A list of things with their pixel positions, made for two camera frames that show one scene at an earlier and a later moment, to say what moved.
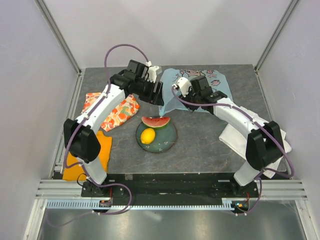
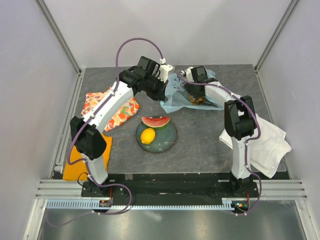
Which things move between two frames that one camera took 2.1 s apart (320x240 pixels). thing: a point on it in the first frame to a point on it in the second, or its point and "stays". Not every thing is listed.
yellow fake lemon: (147, 135) stays
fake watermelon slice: (156, 122) stays
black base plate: (169, 185) stays
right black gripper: (192, 107) to (190, 88)
